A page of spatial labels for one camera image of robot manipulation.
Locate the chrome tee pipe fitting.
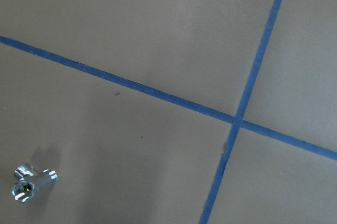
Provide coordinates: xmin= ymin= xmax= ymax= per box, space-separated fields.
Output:
xmin=12 ymin=163 xmax=58 ymax=203

